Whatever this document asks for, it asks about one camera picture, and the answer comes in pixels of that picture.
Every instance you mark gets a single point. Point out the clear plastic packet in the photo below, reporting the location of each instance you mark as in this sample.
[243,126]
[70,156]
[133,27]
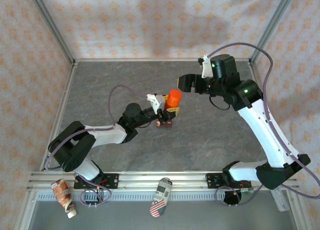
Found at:
[282,202]

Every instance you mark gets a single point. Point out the small green circuit board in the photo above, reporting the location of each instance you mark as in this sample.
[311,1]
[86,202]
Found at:
[247,190]

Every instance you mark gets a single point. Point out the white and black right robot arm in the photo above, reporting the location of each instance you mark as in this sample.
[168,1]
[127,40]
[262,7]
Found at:
[260,130]

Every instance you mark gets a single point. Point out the short aluminium frame bar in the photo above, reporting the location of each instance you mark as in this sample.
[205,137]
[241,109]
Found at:
[160,60]

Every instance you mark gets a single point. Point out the brown pill organizer box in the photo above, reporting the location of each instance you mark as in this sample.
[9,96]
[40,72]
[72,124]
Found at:
[168,125]

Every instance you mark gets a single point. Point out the aluminium frame post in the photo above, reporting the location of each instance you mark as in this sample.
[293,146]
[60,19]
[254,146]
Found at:
[53,28]
[270,28]

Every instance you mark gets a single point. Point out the flag print tube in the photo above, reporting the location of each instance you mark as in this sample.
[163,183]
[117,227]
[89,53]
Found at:
[161,197]

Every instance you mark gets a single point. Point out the aluminium side rail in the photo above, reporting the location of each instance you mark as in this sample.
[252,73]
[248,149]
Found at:
[255,72]
[62,102]

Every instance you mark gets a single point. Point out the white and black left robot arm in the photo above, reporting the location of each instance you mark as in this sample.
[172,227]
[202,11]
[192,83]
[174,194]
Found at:
[107,135]

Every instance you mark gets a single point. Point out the brown squeeze bottle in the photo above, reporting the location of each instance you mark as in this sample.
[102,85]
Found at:
[62,195]

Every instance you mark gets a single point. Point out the wide aluminium mounting rail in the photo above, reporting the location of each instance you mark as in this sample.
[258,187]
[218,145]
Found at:
[140,181]

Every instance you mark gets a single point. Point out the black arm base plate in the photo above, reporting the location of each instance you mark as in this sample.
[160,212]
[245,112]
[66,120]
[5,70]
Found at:
[112,181]
[213,181]

